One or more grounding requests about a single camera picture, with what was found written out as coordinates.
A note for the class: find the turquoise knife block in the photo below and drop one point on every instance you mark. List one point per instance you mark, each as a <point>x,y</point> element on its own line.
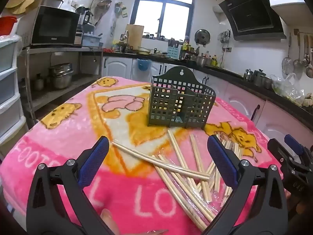
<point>173,51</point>

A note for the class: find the white kitchen cabinets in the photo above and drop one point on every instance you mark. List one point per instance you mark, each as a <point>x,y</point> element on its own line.
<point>117,66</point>

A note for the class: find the black range hood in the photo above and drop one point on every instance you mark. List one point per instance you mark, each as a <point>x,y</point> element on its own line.
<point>254,14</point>

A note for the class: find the bunch of chopsticks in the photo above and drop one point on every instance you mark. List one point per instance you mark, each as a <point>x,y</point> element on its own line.
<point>171,164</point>

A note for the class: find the red plastic basin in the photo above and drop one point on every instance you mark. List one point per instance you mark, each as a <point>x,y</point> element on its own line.
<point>7,25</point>

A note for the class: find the printed pink blanket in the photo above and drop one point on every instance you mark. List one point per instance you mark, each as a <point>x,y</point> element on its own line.
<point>61,151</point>

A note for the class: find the white plastic drawer unit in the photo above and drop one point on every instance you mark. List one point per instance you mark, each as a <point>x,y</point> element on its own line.
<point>9,78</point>

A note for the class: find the dark framed window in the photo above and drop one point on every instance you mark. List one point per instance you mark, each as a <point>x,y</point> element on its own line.
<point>162,9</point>

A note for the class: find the yellow oil bottle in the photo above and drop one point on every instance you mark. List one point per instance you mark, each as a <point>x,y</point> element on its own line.
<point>214,60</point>

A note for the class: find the black blender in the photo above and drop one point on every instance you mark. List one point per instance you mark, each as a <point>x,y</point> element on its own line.
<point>83,17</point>

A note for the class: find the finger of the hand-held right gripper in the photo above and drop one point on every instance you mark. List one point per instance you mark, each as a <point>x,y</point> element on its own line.
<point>293,145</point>
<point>278,150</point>

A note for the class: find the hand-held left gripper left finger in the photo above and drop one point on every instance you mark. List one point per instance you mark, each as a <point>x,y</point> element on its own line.
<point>96,156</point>

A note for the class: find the steel cooking pot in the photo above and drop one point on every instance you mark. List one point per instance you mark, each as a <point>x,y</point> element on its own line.
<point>201,61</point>

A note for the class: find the small steel kettle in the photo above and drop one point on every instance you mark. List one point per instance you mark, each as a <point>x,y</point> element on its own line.
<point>247,75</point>

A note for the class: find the metal shelf rack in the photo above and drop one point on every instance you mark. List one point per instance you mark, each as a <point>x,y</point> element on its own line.
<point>61,51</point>

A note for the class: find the hanging kitchen utensils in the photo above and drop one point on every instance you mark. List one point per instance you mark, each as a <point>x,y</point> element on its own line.
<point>225,36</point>

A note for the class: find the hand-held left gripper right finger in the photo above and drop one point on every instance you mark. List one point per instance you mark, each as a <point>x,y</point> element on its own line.
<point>221,159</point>

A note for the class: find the steel pot with lid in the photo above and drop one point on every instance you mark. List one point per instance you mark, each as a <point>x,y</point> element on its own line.
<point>52,2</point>

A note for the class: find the black microwave oven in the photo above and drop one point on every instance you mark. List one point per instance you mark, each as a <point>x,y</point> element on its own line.
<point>56,25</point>

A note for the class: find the person's left hand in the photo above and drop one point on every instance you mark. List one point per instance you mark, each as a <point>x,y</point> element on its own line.
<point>109,221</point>

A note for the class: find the clear plastic bag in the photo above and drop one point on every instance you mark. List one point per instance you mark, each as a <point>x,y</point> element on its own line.
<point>288,88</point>

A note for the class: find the stacked steel pots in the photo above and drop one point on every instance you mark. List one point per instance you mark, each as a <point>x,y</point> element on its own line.
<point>61,76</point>

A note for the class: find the blue hanging bin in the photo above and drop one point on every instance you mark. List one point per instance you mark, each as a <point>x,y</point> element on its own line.
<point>144,64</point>

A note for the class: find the steel faucet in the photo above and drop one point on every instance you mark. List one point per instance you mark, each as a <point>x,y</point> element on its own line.
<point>125,36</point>

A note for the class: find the blue-grey dish rack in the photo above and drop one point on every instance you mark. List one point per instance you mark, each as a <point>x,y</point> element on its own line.
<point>91,40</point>

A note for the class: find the steel ladle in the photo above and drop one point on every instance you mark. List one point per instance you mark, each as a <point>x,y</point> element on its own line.
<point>297,62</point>
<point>310,71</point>

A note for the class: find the wall socket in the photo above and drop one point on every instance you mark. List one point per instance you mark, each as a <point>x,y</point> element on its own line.
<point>228,49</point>

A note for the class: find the wooden cutting board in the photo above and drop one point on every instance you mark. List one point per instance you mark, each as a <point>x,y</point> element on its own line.
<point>135,36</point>

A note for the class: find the black kitchen countertop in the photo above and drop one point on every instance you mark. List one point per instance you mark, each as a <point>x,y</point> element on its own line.
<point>227,73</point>

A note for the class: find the dark green utensil holder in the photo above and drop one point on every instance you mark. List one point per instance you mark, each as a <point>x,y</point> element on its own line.
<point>161,102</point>

